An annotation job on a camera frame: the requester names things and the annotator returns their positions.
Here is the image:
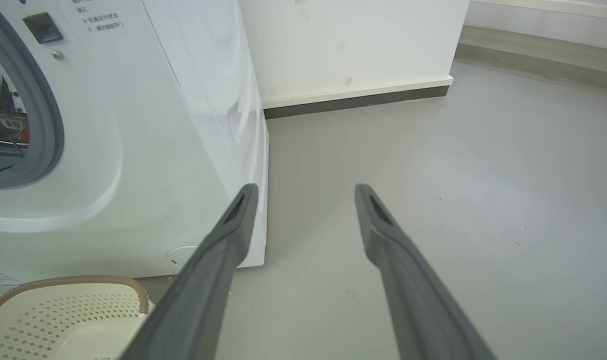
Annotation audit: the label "white front-loading washing machine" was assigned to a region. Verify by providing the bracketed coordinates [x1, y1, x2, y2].
[0, 0, 270, 287]

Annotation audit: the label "cream perforated laundry basket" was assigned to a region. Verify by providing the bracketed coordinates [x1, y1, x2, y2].
[0, 275, 157, 360]

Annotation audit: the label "clothes inside washer drum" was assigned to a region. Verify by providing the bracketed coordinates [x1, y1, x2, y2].
[0, 47, 30, 148]

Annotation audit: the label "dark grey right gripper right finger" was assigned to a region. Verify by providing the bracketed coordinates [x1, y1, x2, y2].
[354, 183, 497, 360]

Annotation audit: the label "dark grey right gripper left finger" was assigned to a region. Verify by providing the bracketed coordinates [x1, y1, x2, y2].
[119, 183, 260, 360]

